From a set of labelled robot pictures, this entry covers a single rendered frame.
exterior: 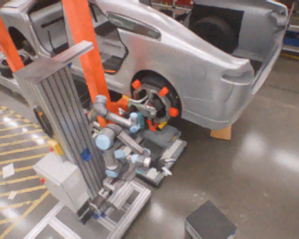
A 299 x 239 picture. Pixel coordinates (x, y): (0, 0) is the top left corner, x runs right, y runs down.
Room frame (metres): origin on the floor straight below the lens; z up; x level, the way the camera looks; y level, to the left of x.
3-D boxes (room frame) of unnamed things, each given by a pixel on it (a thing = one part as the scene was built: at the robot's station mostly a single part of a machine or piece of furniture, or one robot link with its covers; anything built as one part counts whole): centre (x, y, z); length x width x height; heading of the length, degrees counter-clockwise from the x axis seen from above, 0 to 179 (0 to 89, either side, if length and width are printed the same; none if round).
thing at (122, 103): (2.61, 0.37, 0.69); 0.52 x 0.17 x 0.35; 142
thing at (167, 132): (2.46, -0.15, 0.32); 0.40 x 0.30 x 0.28; 52
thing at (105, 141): (1.28, 0.37, 1.19); 0.15 x 0.12 x 0.55; 157
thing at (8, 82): (4.54, 2.66, 0.20); 1.00 x 0.86 x 0.39; 52
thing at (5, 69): (4.60, 2.74, 0.39); 0.66 x 0.66 x 0.24
